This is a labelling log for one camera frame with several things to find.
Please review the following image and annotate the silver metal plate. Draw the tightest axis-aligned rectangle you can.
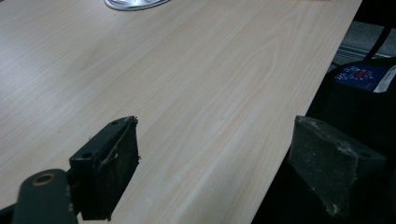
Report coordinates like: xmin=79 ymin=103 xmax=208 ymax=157
xmin=104 ymin=0 xmax=172 ymax=12

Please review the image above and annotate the blue box with red print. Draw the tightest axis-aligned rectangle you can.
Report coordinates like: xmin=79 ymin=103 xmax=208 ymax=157
xmin=334 ymin=63 xmax=396 ymax=93

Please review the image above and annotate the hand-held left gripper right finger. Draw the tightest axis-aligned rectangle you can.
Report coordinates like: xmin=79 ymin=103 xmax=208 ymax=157
xmin=288 ymin=115 xmax=388 ymax=218

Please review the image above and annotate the black bag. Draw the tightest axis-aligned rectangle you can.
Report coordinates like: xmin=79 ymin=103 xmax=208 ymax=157
xmin=306 ymin=57 xmax=396 ymax=162

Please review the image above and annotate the black strap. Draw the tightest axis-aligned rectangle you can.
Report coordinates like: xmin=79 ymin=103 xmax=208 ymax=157
xmin=363 ymin=26 xmax=394 ymax=62

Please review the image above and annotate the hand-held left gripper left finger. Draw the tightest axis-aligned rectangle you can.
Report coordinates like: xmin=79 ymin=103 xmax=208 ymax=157
xmin=68 ymin=115 xmax=141 ymax=222

